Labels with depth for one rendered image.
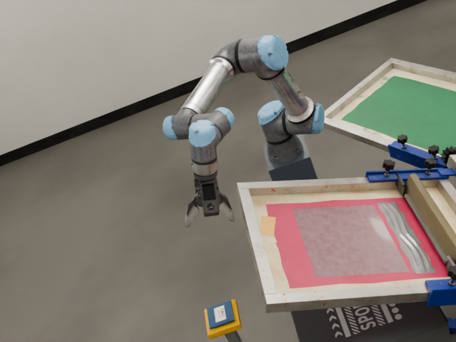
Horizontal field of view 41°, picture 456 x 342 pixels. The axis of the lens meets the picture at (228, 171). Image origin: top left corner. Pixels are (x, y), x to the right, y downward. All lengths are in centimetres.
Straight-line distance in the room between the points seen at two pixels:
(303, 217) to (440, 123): 102
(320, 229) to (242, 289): 175
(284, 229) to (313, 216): 13
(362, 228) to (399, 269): 21
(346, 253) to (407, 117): 114
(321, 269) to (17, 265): 340
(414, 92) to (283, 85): 110
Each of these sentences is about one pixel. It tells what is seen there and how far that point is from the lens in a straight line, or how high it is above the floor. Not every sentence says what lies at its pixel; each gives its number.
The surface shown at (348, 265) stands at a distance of 196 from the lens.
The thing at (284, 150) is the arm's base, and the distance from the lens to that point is 249.
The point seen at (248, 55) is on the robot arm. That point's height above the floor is 179.
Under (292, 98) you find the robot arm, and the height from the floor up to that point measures 153.
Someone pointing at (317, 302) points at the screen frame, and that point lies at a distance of 180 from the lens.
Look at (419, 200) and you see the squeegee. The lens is 218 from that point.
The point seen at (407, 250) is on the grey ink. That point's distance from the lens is 207.
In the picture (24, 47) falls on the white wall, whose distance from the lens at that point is 581.
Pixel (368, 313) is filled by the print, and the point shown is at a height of 95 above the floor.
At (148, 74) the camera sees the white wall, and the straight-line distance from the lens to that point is 584.
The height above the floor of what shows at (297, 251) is 131.
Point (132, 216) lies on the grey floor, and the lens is 472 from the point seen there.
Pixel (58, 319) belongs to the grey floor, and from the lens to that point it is 433.
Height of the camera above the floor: 270
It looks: 35 degrees down
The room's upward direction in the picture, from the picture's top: 24 degrees counter-clockwise
